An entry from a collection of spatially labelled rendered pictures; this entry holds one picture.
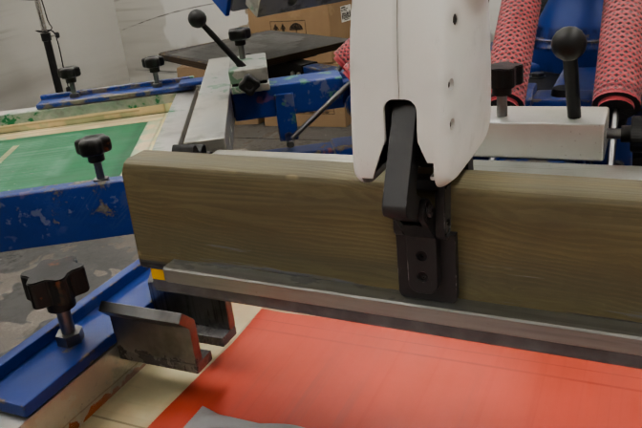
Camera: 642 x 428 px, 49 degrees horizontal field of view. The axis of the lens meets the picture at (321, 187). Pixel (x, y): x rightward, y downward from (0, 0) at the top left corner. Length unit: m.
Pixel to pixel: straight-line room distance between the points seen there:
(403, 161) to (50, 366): 0.31
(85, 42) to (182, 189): 5.26
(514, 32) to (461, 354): 0.47
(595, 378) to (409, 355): 0.13
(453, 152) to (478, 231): 0.06
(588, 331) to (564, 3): 0.85
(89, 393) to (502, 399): 0.29
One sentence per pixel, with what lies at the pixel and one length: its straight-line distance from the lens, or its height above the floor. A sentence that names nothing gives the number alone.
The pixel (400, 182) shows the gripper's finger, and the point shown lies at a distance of 0.32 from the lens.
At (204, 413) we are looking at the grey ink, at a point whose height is 0.96.
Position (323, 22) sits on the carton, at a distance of 4.46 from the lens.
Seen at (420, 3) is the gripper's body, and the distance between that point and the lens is 0.31.
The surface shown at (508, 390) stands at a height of 0.96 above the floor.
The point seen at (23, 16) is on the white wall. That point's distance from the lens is 5.30.
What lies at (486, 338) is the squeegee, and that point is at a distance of 0.41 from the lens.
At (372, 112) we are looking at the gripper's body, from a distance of 0.32.
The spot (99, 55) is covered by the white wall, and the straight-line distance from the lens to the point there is 5.79.
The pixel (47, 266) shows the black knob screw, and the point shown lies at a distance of 0.54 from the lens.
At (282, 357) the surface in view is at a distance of 0.56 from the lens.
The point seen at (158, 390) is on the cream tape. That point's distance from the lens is 0.56.
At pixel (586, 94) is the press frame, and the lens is 0.91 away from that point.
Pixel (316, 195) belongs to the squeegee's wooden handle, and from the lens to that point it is 0.39.
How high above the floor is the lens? 1.27
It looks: 21 degrees down
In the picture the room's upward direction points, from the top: 7 degrees counter-clockwise
